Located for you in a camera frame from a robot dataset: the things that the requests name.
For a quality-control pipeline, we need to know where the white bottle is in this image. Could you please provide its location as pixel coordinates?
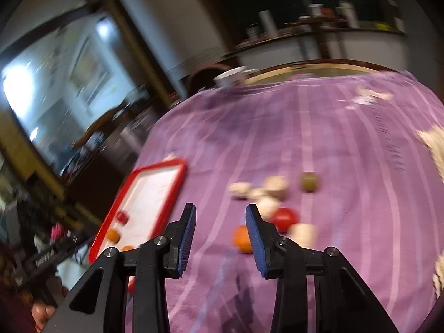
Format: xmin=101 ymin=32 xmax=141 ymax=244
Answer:
xmin=338 ymin=1 xmax=360 ymax=29

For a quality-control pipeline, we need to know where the green kiwi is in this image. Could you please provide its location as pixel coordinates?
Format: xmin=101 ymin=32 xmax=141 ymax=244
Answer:
xmin=300 ymin=172 xmax=320 ymax=193

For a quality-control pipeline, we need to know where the purple striped tablecloth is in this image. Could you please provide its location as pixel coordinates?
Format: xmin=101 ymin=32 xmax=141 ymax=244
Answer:
xmin=125 ymin=71 xmax=444 ymax=333

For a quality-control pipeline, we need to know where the white cylinder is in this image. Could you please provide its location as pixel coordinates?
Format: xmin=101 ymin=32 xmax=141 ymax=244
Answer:
xmin=258 ymin=10 xmax=279 ymax=37

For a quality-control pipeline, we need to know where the wooden counter ledge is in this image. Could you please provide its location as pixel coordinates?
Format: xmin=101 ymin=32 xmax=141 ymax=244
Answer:
xmin=232 ymin=21 xmax=407 ymax=61

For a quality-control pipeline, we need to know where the white bowl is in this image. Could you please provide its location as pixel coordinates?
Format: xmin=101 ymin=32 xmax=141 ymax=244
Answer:
xmin=213 ymin=66 xmax=258 ymax=89

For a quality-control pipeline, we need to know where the round wooden chair back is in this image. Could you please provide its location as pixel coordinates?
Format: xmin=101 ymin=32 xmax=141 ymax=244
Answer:
xmin=188 ymin=64 xmax=237 ymax=95

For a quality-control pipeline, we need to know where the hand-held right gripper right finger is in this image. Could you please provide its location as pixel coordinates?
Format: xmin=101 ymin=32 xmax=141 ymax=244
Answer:
xmin=245 ymin=203 xmax=399 ymax=333

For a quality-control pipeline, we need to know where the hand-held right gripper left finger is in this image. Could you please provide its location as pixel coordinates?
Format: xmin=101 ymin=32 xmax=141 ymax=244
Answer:
xmin=41 ymin=203 xmax=197 ymax=333

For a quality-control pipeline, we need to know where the white cube piece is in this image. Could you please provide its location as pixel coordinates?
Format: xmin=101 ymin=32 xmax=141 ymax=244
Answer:
xmin=263 ymin=176 xmax=289 ymax=200

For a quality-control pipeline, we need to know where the white paper scrap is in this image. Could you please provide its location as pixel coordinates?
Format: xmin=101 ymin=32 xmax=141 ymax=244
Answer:
xmin=345 ymin=87 xmax=394 ymax=111

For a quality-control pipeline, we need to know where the red rimmed white tray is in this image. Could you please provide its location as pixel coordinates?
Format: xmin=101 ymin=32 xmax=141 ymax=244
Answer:
xmin=87 ymin=158 xmax=188 ymax=294

